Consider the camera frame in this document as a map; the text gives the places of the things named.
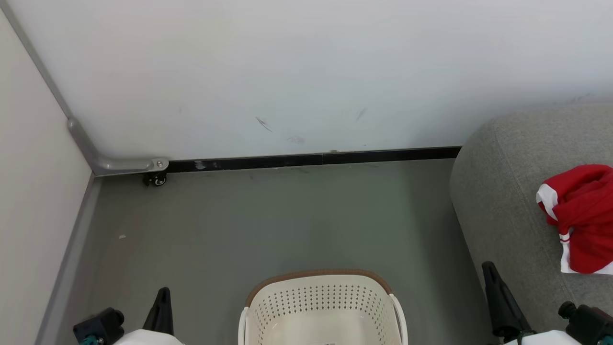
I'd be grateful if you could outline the grey fabric sofa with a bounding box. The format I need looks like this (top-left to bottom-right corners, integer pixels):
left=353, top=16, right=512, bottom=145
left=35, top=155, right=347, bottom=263
left=449, top=103, right=613, bottom=345

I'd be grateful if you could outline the red garment with white cuff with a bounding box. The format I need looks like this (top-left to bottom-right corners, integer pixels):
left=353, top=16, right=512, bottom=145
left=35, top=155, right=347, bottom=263
left=535, top=164, right=613, bottom=228

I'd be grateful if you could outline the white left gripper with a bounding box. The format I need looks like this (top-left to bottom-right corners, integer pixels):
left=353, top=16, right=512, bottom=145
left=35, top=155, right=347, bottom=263
left=114, top=287, right=185, bottom=345

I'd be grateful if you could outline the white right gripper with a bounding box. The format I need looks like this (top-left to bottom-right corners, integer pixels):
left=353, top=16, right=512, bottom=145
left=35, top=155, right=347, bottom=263
left=481, top=261, right=573, bottom=345

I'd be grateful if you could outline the cream perforated laundry basket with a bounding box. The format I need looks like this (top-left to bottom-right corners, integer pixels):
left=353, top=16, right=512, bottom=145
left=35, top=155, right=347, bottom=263
left=238, top=268, right=409, bottom=345

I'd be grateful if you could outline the black baseboard strip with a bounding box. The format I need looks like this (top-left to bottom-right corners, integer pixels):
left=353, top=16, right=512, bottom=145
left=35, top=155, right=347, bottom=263
left=167, top=146, right=463, bottom=174

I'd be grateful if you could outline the red garment with striped hem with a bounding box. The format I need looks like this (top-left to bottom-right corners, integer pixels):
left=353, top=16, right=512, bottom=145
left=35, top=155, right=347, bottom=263
left=558, top=211, right=613, bottom=275

